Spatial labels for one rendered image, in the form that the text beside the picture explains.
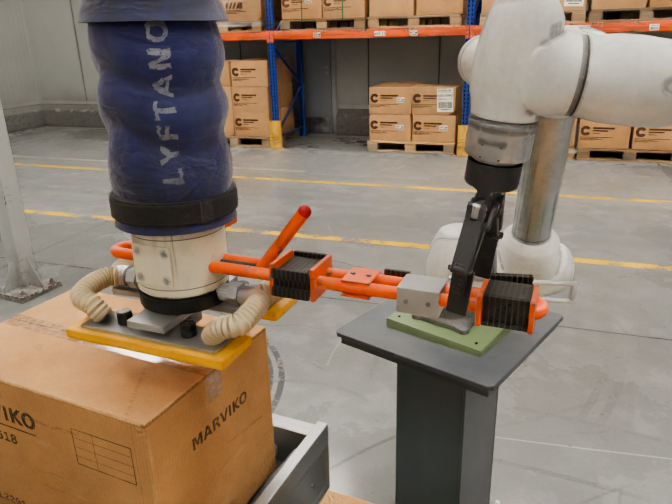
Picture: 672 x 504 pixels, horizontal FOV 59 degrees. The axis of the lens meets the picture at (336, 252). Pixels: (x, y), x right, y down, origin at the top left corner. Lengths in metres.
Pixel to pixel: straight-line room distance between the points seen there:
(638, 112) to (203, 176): 0.65
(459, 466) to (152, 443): 1.04
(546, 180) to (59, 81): 11.79
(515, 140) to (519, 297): 0.24
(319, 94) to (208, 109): 8.95
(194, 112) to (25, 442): 0.78
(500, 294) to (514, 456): 1.68
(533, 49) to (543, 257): 0.93
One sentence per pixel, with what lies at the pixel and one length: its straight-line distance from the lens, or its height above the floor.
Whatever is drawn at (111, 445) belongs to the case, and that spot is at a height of 0.88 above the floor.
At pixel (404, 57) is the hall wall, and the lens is 9.58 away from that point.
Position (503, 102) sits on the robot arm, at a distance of 0.80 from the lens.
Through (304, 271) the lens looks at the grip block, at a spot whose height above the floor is 1.20.
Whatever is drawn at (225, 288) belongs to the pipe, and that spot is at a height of 1.14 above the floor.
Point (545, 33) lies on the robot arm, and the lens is 0.80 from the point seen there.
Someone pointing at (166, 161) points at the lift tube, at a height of 1.39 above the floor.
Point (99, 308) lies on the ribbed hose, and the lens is 1.19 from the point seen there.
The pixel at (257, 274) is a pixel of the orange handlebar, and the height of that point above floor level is 1.18.
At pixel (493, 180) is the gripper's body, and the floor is 1.38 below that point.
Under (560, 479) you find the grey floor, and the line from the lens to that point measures 2.51.
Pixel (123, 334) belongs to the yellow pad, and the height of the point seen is 1.08.
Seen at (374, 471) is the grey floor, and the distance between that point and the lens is 2.43.
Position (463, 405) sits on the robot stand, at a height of 0.57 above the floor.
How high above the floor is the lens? 1.58
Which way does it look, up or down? 20 degrees down
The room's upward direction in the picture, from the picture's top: 2 degrees counter-clockwise
